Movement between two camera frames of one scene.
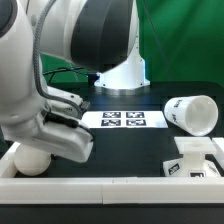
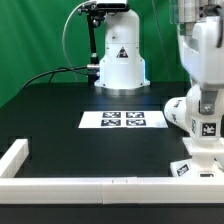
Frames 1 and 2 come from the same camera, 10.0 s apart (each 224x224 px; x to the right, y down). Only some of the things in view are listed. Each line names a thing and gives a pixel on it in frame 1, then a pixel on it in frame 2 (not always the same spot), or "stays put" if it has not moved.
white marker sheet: (124, 119) stays put
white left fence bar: (7, 165) stays put
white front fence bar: (111, 190) stays put
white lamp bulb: (31, 162) → (203, 128)
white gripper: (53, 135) → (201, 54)
